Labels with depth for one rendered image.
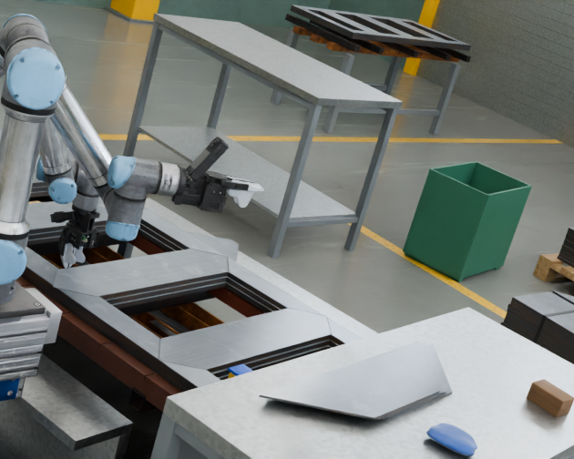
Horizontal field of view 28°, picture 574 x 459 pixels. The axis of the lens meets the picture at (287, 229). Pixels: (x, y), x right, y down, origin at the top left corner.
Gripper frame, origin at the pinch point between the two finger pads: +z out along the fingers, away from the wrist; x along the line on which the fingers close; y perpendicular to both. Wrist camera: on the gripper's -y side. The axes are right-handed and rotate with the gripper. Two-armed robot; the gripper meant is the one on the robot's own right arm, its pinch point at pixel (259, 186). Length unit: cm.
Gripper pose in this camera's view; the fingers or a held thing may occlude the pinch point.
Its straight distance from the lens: 269.6
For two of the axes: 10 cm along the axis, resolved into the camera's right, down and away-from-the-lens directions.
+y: -2.3, 9.5, 2.1
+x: 3.2, 2.7, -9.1
